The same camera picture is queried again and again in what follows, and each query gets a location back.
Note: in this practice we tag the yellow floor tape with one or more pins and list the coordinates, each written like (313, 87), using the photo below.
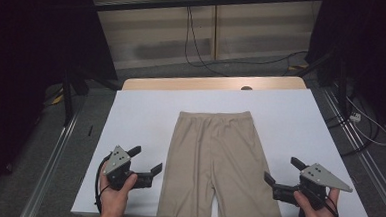
(57, 99)
(298, 67)

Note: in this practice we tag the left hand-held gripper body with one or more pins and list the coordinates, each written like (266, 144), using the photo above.
(118, 166)

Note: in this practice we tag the aluminium floor rail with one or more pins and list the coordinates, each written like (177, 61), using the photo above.
(365, 161)
(49, 167)

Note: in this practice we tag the black horizontal metal bar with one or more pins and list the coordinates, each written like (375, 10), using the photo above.
(200, 2)

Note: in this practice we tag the beige pants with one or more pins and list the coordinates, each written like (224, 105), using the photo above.
(218, 163)

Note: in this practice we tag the black metal stand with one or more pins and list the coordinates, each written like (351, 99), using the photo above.
(341, 83)
(69, 95)

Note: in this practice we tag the small black stick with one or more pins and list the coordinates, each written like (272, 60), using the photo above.
(90, 130)

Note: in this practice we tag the white table cover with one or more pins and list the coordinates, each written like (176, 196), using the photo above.
(140, 119)

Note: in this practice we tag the black curtain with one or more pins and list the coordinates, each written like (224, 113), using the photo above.
(34, 46)
(367, 47)

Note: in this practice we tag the person's left hand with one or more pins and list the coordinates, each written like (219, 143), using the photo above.
(114, 201)

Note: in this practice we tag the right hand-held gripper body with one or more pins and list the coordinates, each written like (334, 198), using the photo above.
(315, 181)

